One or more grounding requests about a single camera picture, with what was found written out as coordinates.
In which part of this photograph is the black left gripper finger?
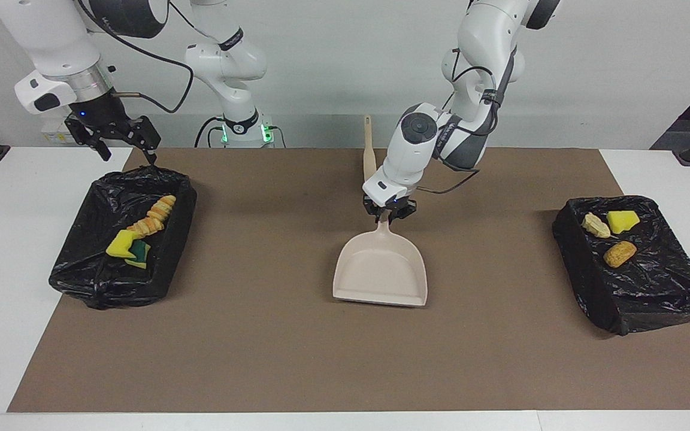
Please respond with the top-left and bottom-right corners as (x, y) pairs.
(362, 198), (386, 223)
(390, 201), (417, 225)

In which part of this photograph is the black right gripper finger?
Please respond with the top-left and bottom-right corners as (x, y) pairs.
(128, 116), (162, 166)
(64, 115), (112, 162)

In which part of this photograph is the beige brush with black bristles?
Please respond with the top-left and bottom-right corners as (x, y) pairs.
(362, 115), (377, 183)

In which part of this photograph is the beige plastic dustpan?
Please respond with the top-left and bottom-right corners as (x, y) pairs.
(332, 211), (428, 308)

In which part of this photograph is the striped croissant piece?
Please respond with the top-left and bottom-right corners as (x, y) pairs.
(146, 195), (177, 221)
(126, 217), (163, 235)

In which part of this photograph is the yellow sponge piece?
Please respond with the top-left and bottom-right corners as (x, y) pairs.
(607, 210), (641, 235)
(106, 230), (136, 259)

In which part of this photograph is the yellow sponge with green pad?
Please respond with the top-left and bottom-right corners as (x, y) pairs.
(125, 241), (151, 269)

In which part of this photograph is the pale bread piece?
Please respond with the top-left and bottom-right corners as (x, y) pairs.
(582, 213), (612, 239)

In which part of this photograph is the brown bread roll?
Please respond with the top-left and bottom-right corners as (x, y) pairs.
(603, 241), (637, 268)

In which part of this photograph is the open black bag lined bin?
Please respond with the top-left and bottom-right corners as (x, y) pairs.
(49, 165), (198, 310)

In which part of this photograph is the black bag wrapped bin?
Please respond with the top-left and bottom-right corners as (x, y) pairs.
(552, 195), (690, 336)

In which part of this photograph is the brown table mat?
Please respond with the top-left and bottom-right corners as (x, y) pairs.
(8, 148), (690, 412)

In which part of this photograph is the white wall socket box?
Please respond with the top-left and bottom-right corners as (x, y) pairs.
(42, 123), (82, 145)

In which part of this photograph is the black base cable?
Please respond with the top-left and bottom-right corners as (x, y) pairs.
(194, 117), (226, 148)

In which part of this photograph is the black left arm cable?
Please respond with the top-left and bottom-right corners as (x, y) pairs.
(414, 48), (501, 196)

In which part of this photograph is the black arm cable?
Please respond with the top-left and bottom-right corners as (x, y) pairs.
(414, 48), (501, 196)
(75, 0), (196, 114)

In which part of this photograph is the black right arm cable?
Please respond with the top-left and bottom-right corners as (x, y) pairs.
(75, 0), (196, 114)

